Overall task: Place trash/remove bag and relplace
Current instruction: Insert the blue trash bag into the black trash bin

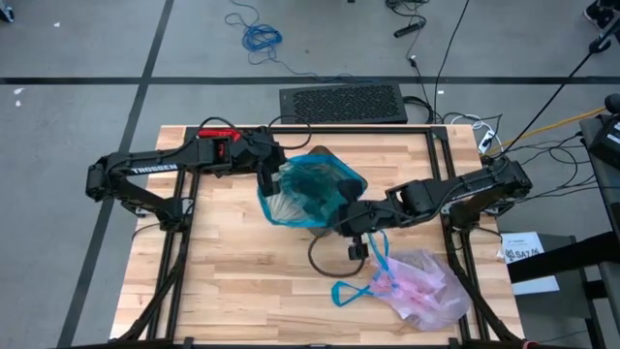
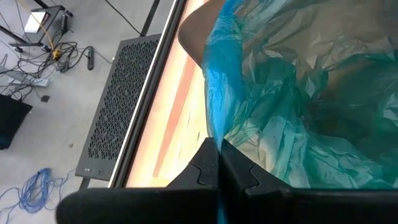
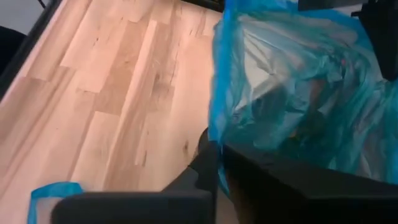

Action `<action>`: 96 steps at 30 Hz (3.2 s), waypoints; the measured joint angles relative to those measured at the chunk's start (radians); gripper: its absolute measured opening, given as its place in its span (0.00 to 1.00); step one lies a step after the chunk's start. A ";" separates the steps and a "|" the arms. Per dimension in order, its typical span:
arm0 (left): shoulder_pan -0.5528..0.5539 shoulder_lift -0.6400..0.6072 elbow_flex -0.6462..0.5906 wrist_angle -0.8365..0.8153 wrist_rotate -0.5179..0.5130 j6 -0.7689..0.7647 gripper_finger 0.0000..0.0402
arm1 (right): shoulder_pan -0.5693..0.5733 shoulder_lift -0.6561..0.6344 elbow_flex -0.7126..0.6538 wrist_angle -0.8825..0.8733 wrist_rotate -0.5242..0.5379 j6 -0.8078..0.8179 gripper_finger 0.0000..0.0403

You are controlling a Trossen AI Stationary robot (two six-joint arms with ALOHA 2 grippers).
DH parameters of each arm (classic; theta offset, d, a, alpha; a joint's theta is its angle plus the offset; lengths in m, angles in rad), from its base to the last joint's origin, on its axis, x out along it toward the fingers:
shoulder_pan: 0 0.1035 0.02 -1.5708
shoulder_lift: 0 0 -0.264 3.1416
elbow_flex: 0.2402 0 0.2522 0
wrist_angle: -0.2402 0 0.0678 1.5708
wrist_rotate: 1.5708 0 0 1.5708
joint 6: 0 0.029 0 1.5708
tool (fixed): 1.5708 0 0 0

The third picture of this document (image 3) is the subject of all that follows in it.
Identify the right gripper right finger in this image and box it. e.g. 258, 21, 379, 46
222, 144, 398, 224

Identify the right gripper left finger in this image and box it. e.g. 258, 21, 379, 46
51, 127, 218, 224

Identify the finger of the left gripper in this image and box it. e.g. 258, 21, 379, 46
351, 9, 398, 82

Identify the clear plastic trash bag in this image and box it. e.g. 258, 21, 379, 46
27, 182, 85, 224

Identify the teal cloth bag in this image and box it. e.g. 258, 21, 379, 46
207, 0, 398, 197

